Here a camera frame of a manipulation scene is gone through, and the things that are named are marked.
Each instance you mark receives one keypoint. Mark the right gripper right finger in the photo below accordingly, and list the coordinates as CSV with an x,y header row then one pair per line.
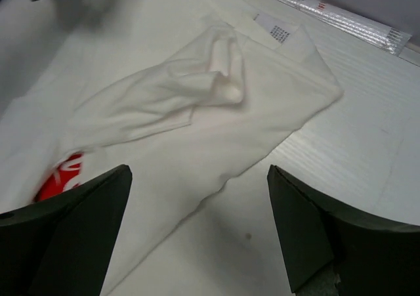
x,y
332,248

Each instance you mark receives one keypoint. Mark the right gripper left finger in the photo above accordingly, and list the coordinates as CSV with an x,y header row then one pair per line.
x,y
63,245

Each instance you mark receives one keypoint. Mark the white Coca-Cola print t-shirt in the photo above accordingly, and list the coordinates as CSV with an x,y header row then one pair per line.
x,y
187,93

